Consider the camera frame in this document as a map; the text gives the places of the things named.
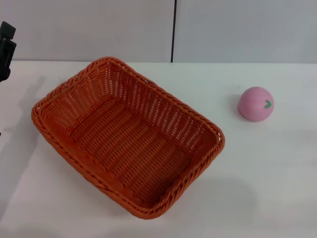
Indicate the orange woven plastic basket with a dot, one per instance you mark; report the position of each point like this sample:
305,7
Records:
128,148

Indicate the pink peach toy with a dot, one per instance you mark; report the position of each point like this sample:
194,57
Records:
253,105

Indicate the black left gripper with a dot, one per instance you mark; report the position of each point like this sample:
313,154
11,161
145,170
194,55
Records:
3,74

